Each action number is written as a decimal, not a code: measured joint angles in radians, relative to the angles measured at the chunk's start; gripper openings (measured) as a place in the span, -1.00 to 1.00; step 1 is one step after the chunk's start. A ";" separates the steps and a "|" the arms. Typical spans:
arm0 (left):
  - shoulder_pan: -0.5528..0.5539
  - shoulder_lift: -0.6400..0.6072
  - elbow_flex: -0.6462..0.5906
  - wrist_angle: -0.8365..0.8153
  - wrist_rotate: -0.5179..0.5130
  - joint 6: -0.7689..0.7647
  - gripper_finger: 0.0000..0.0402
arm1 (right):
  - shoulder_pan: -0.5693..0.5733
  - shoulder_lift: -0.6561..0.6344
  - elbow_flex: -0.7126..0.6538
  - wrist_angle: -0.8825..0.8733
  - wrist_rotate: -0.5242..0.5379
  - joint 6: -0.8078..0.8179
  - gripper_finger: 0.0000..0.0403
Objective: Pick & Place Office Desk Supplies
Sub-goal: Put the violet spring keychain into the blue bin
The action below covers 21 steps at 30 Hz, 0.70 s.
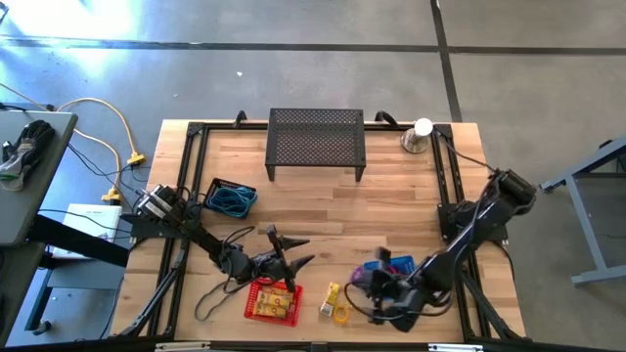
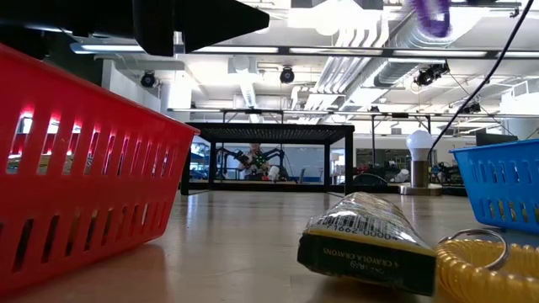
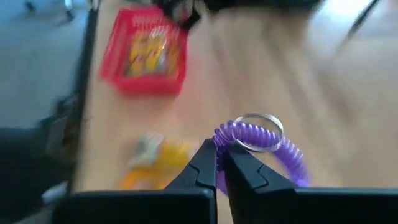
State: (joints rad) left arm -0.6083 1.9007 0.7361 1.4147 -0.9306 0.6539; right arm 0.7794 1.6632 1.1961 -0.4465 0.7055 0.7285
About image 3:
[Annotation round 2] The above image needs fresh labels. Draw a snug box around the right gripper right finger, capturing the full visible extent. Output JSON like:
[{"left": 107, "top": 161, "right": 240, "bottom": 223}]
[{"left": 223, "top": 145, "right": 299, "bottom": 200}]

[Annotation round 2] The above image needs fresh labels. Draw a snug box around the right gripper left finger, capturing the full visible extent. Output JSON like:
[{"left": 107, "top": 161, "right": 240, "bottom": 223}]
[{"left": 164, "top": 138, "right": 218, "bottom": 192}]

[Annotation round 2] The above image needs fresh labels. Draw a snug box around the purple coil wristband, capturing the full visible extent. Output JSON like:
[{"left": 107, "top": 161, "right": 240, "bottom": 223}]
[{"left": 212, "top": 112, "right": 311, "bottom": 197}]

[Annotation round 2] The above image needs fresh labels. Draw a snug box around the red plastic basket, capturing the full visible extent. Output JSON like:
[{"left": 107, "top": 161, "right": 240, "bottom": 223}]
[{"left": 99, "top": 5, "right": 190, "bottom": 96}]

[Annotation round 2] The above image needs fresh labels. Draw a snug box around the office chair base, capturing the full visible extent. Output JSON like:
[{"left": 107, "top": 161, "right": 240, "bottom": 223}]
[{"left": 23, "top": 0, "right": 75, "bottom": 20}]

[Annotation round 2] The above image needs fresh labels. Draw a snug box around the yellow coil wristband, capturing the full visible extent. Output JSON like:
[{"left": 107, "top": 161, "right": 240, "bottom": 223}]
[{"left": 119, "top": 167, "right": 178, "bottom": 191}]

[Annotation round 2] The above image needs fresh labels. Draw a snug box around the black aluminium table frame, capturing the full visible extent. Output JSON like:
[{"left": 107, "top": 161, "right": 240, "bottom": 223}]
[{"left": 63, "top": 7, "right": 99, "bottom": 195}]

